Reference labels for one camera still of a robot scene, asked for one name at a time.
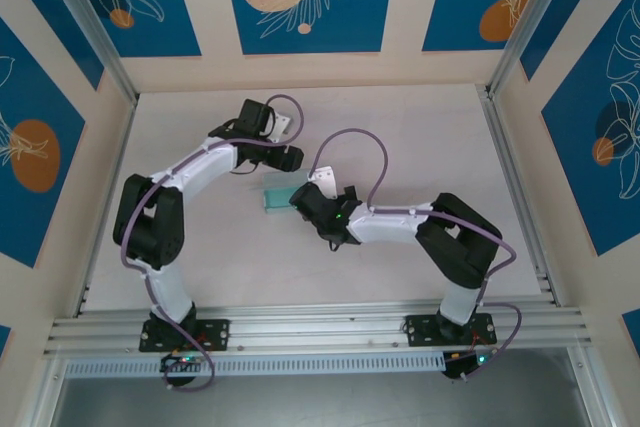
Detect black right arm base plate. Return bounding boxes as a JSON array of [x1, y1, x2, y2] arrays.
[[405, 313, 499, 348]]

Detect grey slotted cable duct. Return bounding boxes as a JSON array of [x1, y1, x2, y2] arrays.
[[64, 352, 446, 379]]

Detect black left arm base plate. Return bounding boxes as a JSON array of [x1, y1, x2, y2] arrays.
[[138, 318, 232, 353]]

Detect blue panel large peach circle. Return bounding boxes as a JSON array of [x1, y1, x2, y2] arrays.
[[221, 0, 400, 56]]

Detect blue panel small orange circle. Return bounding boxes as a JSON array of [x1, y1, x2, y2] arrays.
[[64, 0, 203, 59]]

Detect light blue paper box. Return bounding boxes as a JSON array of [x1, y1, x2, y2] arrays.
[[259, 170, 307, 214]]

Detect blue floral wall panel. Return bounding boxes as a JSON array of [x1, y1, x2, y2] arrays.
[[519, 0, 619, 82], [0, 0, 105, 92], [541, 0, 640, 257], [0, 16, 87, 269]]

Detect grey metal sheet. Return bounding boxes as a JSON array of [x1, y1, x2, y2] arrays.
[[49, 371, 591, 427]]

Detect aluminium mounting rail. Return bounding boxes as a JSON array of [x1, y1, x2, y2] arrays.
[[42, 299, 591, 359]]

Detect aluminium frame post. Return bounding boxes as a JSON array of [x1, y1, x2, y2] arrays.
[[487, 0, 586, 101], [37, 0, 140, 106]]

